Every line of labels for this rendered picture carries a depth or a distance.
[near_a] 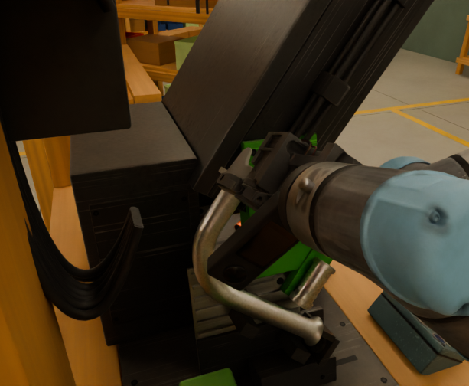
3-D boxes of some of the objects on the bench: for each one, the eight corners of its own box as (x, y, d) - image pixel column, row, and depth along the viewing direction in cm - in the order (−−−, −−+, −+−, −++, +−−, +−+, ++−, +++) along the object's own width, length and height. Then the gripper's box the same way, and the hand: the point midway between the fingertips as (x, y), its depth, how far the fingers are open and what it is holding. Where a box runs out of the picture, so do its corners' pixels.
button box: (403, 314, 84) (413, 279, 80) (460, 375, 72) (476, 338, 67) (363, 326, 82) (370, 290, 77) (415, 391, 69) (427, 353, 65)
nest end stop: (305, 346, 71) (321, 322, 71) (323, 367, 65) (340, 341, 65) (300, 343, 70) (316, 319, 70) (317, 364, 65) (335, 338, 65)
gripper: (392, 187, 38) (288, 168, 58) (307, 119, 34) (226, 123, 54) (344, 268, 37) (255, 220, 57) (251, 207, 34) (191, 179, 54)
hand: (234, 192), depth 54 cm, fingers closed on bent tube, 3 cm apart
